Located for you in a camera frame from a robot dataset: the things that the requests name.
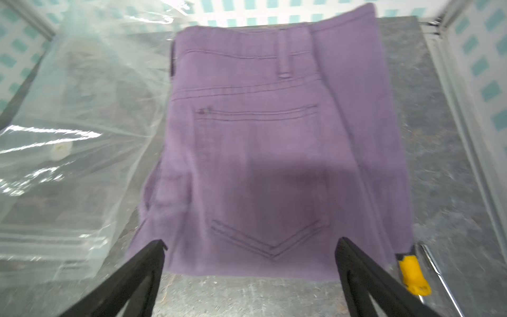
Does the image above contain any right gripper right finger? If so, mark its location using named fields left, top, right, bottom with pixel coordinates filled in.
left=335, top=237, right=439, bottom=317

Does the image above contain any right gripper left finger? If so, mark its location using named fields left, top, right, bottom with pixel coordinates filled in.
left=61, top=240, right=167, bottom=316

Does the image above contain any clear plastic vacuum bag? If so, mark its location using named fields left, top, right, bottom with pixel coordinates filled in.
left=1, top=1, right=189, bottom=289

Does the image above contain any purple garment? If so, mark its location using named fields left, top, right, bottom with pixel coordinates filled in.
left=128, top=3, right=414, bottom=281

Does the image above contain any white round bag valve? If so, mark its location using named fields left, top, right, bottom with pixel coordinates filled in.
left=49, top=141, right=73, bottom=162

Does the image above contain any yellow black screwdriver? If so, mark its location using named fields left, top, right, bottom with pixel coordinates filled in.
left=396, top=244, right=432, bottom=297

